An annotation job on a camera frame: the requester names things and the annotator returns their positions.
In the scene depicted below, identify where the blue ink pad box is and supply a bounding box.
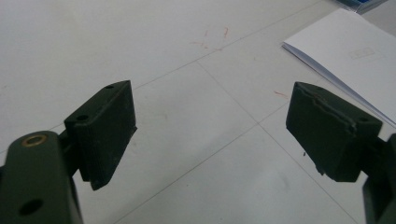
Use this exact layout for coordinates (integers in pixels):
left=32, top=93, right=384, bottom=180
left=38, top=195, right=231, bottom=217
left=335, top=0, right=389, bottom=15

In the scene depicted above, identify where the white paper sheet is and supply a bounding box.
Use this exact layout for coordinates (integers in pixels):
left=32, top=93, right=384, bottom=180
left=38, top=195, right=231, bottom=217
left=281, top=7, right=396, bottom=129

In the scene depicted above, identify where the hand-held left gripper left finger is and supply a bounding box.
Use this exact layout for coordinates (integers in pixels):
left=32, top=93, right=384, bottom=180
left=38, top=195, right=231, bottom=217
left=64, top=79, right=138, bottom=191

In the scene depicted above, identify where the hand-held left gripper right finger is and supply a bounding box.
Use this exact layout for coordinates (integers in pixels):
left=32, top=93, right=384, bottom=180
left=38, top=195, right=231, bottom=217
left=285, top=81, right=384, bottom=183

